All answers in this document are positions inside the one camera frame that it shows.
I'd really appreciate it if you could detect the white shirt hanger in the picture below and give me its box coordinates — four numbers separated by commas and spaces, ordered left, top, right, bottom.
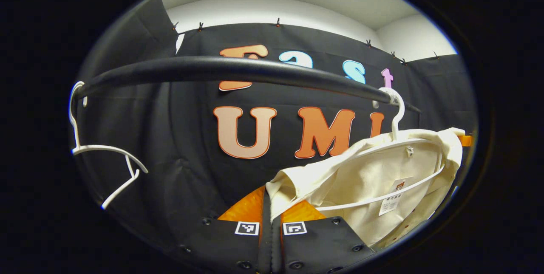
314, 87, 446, 212

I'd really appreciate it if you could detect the empty white hanger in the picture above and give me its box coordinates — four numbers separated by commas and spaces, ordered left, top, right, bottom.
68, 81, 148, 211

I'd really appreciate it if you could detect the black clothes rack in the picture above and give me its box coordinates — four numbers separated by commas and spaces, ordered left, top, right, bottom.
74, 56, 421, 113

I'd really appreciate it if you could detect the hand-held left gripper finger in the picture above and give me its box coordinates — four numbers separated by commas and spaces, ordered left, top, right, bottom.
168, 185, 272, 274
271, 200, 377, 274

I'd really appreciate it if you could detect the cream shirt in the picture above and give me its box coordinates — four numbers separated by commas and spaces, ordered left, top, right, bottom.
266, 127, 466, 251

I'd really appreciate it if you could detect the row of black backdrop clips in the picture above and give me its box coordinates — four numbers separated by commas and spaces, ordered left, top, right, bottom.
172, 17, 440, 65

